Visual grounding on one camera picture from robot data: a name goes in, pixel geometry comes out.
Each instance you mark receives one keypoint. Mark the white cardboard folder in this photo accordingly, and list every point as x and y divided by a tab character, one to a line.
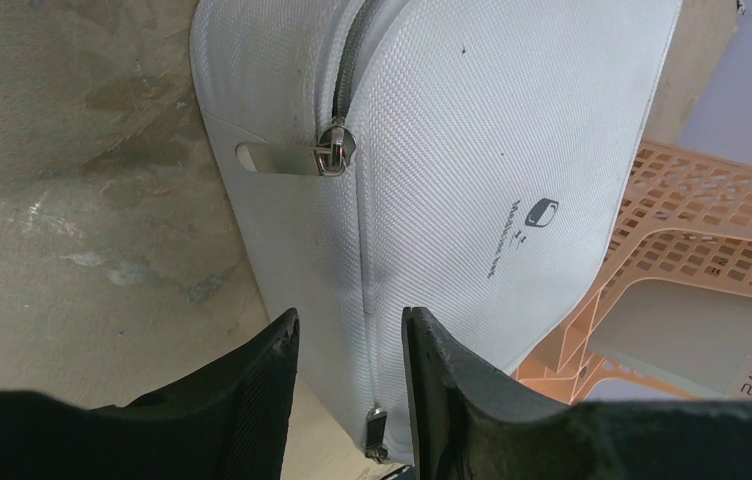
663	340

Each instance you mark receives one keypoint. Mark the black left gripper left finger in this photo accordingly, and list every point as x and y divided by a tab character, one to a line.
227	420

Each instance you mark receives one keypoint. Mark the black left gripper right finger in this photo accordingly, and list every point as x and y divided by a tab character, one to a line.
469	420

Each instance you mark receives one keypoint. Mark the grey medicine case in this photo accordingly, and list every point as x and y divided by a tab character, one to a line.
469	157

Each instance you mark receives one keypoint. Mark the peach plastic desk organizer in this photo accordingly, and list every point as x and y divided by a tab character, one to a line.
685	218

